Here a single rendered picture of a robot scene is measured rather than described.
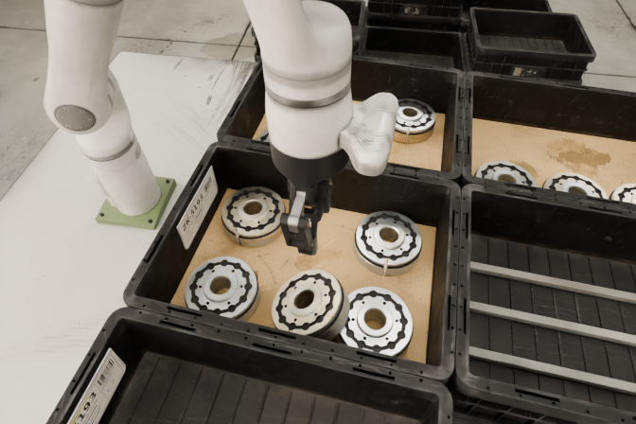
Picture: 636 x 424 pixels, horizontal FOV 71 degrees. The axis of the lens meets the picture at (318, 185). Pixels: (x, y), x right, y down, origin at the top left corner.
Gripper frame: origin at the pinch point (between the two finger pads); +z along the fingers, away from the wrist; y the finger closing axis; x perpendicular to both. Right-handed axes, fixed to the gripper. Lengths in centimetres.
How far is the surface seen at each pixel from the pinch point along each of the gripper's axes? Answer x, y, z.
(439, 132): 14.4, -41.4, 19.3
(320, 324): 2.1, 6.3, 12.5
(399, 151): 7.5, -33.7, 19.1
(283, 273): -6.0, -2.7, 18.5
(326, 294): 1.9, 1.9, 13.0
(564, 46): 61, -144, 55
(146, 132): -54, -39, 31
